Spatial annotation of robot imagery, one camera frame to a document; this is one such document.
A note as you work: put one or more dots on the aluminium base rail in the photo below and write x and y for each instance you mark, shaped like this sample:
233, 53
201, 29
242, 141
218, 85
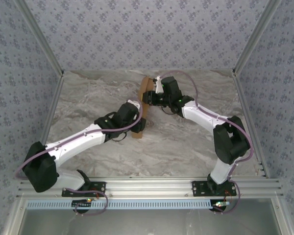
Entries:
147, 186

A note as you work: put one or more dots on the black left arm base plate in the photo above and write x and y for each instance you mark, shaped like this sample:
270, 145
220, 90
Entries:
98, 188

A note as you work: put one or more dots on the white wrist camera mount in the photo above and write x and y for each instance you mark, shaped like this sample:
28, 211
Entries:
134, 103
158, 85

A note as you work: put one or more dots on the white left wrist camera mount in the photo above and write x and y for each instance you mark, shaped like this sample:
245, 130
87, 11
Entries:
134, 103

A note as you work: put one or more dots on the brown cardboard box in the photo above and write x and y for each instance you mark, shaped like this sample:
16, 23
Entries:
147, 85

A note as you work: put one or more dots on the aluminium frame post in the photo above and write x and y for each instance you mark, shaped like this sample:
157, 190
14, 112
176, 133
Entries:
254, 39
41, 39

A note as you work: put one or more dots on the aluminium table side rail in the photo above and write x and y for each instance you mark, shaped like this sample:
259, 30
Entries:
250, 117
54, 102

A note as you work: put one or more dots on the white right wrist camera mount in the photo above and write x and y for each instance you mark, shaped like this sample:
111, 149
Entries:
158, 85

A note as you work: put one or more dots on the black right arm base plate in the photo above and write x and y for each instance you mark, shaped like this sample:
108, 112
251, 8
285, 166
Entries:
199, 188

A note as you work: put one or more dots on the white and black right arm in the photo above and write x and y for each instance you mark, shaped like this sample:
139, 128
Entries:
232, 142

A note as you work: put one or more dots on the small controller board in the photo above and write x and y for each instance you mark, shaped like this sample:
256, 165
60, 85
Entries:
220, 205
82, 203

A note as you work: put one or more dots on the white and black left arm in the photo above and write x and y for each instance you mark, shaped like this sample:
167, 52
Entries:
39, 169

